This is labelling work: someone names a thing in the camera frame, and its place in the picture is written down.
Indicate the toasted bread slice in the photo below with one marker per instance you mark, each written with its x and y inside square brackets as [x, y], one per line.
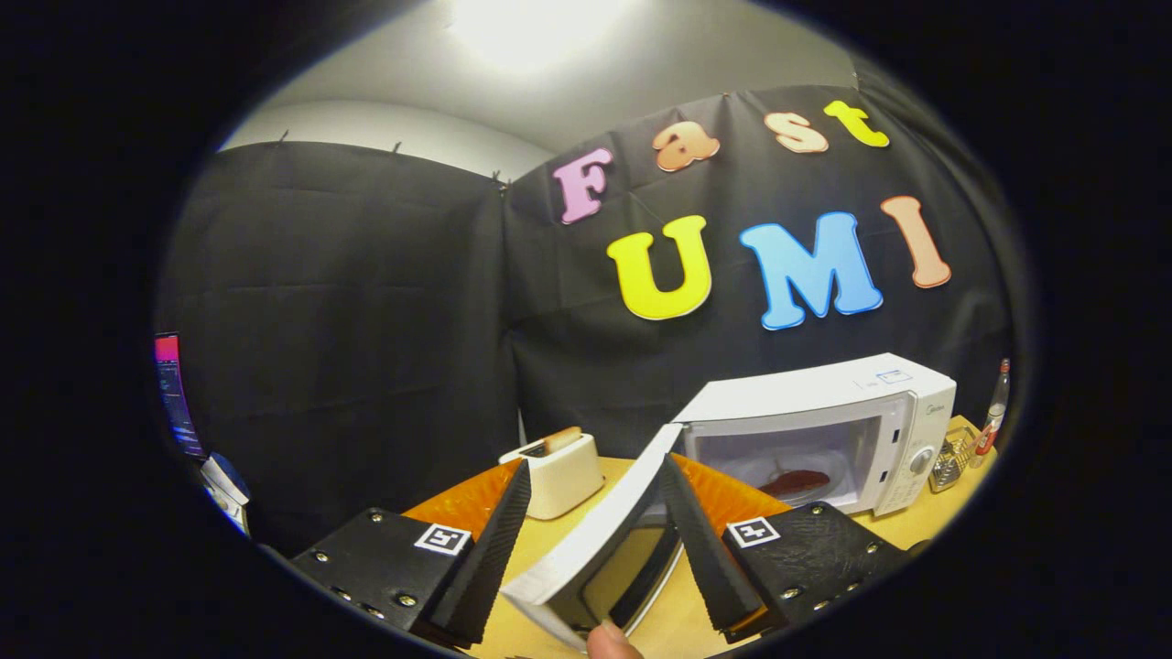
[561, 440]

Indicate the lit computer screen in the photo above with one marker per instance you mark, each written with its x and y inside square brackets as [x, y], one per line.
[174, 394]

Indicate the white bread toaster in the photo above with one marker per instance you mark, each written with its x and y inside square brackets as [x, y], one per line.
[568, 476]

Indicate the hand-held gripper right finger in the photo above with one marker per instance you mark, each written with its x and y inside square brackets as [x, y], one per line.
[710, 558]

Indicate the red-brown meat piece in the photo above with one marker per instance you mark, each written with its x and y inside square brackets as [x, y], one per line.
[801, 482]

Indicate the white toaster oven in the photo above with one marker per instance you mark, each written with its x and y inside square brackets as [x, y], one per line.
[806, 394]

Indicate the white and blue object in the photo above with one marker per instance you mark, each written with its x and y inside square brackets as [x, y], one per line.
[224, 490]

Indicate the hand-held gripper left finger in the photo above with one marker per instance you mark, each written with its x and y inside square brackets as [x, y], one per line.
[490, 549]

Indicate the clear bottle with red label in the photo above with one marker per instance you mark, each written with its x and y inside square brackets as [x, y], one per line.
[993, 412]

